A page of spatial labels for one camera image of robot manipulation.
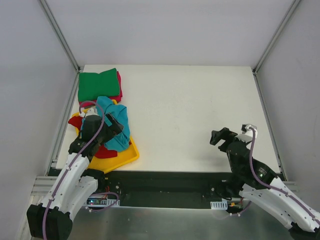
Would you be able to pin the left aluminium frame post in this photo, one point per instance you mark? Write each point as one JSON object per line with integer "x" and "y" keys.
{"x": 59, "y": 34}

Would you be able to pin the yellow plastic tray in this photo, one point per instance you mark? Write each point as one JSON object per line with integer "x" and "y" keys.
{"x": 109, "y": 164}

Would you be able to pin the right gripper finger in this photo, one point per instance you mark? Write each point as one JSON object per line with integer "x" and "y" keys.
{"x": 215, "y": 137}
{"x": 227, "y": 133}

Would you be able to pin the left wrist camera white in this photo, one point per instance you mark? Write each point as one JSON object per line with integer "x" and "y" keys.
{"x": 88, "y": 112}

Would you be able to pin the right white cable duct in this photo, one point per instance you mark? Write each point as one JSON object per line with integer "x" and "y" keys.
{"x": 219, "y": 205}

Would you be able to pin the white cable duct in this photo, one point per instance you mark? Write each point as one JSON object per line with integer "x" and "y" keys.
{"x": 219, "y": 205}
{"x": 102, "y": 203}

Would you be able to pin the right aluminium frame post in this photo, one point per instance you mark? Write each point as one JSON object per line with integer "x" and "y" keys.
{"x": 276, "y": 35}

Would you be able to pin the front aluminium rail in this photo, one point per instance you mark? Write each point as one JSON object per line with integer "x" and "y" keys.
{"x": 43, "y": 185}

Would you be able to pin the aluminium frame post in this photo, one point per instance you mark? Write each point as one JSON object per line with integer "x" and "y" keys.
{"x": 276, "y": 35}
{"x": 59, "y": 34}

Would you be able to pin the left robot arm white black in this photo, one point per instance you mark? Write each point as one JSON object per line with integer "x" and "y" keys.
{"x": 52, "y": 218}

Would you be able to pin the teal t shirt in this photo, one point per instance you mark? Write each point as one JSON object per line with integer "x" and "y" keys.
{"x": 105, "y": 105}

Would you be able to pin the left white cable duct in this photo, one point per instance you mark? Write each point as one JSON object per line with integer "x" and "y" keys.
{"x": 102, "y": 203}

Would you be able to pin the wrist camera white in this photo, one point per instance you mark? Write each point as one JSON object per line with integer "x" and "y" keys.
{"x": 248, "y": 133}
{"x": 88, "y": 112}

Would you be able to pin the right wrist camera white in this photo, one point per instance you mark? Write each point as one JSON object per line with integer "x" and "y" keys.
{"x": 248, "y": 133}

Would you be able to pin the folded pink t shirt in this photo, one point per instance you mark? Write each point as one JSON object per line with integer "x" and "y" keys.
{"x": 119, "y": 92}

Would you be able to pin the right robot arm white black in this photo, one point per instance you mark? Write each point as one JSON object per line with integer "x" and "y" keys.
{"x": 256, "y": 182}

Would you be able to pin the folded green t shirt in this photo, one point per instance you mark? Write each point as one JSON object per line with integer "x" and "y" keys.
{"x": 98, "y": 85}

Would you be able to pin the red t shirt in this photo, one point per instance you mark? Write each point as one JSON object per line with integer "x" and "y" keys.
{"x": 103, "y": 152}

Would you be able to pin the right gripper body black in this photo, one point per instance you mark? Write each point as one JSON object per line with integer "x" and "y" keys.
{"x": 224, "y": 137}

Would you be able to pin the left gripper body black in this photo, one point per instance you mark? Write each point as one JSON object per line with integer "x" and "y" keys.
{"x": 114, "y": 124}

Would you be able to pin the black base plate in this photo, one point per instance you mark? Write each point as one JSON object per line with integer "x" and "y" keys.
{"x": 159, "y": 189}

